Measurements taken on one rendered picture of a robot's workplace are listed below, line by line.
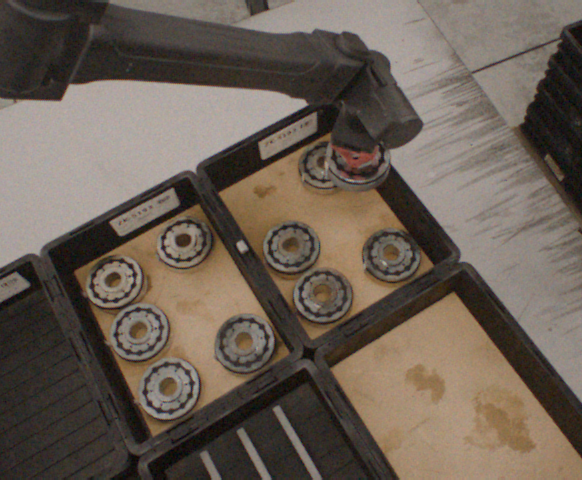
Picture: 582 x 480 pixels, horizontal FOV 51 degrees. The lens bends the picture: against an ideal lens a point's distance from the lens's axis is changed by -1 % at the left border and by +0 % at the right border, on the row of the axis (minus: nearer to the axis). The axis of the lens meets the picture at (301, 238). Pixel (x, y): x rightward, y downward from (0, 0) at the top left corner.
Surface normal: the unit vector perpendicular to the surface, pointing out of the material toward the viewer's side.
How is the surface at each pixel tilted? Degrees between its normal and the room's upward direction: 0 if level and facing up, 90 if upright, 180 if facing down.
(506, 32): 0
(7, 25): 63
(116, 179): 0
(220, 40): 42
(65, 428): 0
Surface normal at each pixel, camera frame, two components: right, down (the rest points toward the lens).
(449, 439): -0.05, -0.42
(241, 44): 0.59, -0.52
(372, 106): -0.67, 0.09
